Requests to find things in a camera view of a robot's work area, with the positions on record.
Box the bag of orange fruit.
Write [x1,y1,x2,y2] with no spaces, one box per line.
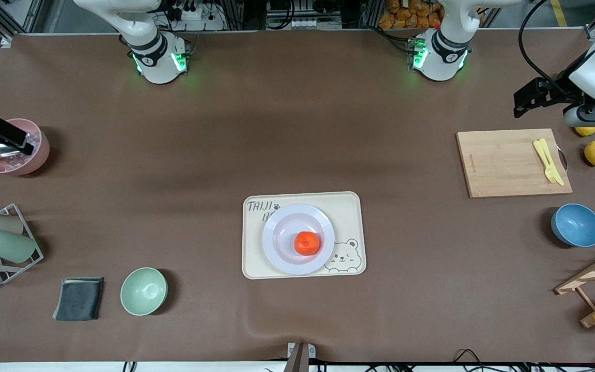
[379,0,445,29]

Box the dark grey folded cloth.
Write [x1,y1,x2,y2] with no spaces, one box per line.
[52,277,105,322]

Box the orange mandarin fruit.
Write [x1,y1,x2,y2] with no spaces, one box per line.
[294,231,321,256]

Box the mint green bowl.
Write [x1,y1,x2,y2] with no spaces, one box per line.
[120,267,168,316]

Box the pink bowl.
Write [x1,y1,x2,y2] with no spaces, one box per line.
[0,118,50,176]

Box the yellow plastic fork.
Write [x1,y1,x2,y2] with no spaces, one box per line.
[533,139,559,185]

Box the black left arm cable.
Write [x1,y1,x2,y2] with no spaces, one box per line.
[518,0,580,96]

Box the wooden cutting board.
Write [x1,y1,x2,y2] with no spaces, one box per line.
[456,128,573,199]

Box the wooden peg rack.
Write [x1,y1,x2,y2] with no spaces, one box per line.
[555,243,595,329]

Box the metal table edge bracket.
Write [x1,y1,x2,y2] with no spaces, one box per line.
[283,342,317,372]

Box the grey wire cup rack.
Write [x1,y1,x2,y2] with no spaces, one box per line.
[0,203,45,285]

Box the white socket strip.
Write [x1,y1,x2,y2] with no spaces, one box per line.
[268,18,315,30]

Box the mint green cup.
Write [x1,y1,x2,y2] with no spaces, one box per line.
[0,229,38,264]

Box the lavender round plate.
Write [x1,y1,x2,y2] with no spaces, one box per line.
[262,203,336,275]

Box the cream bear print tray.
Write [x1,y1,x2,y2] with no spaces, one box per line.
[241,191,367,280]

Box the shiny metal scoop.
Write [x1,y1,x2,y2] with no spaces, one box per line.
[0,139,32,159]

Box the white power strip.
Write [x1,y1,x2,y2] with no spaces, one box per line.
[171,6,226,32]

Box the blue bowl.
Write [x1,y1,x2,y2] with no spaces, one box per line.
[551,203,595,248]

